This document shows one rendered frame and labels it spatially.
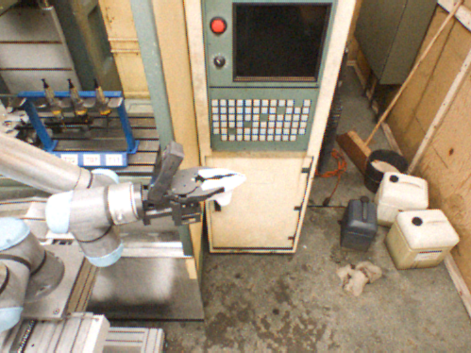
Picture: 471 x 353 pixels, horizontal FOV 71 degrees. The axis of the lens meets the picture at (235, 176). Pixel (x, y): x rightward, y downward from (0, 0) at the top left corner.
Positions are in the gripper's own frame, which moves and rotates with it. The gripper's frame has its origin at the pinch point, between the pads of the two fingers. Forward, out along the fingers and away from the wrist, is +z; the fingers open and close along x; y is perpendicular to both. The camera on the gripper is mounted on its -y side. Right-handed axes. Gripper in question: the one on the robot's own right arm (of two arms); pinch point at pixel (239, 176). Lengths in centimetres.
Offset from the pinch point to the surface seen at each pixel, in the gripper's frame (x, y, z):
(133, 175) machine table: -88, 59, -35
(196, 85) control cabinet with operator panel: -78, 13, 0
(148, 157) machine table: -97, 55, -26
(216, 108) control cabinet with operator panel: -74, 21, 7
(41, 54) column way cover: -166, 19, -80
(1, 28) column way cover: -167, 4, -95
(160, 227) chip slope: -71, 81, -26
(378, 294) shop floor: -48, 153, 100
